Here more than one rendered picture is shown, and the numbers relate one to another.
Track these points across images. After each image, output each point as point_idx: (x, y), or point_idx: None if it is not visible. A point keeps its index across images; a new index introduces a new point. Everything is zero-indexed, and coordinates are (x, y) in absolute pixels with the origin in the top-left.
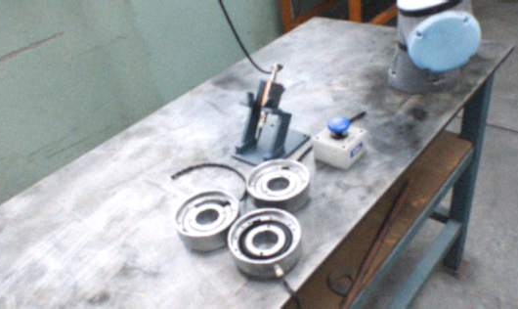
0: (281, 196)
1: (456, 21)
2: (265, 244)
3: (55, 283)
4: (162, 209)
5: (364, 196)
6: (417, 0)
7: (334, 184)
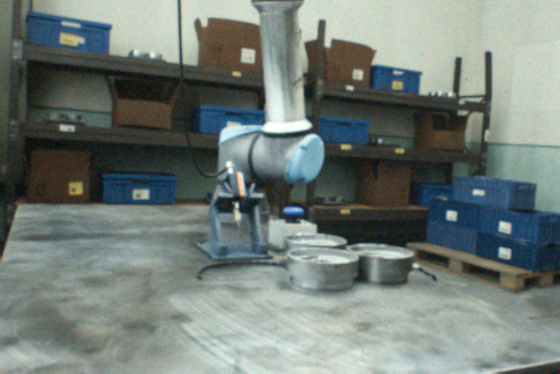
0: None
1: (319, 140)
2: None
3: (304, 343)
4: (252, 289)
5: None
6: (295, 125)
7: None
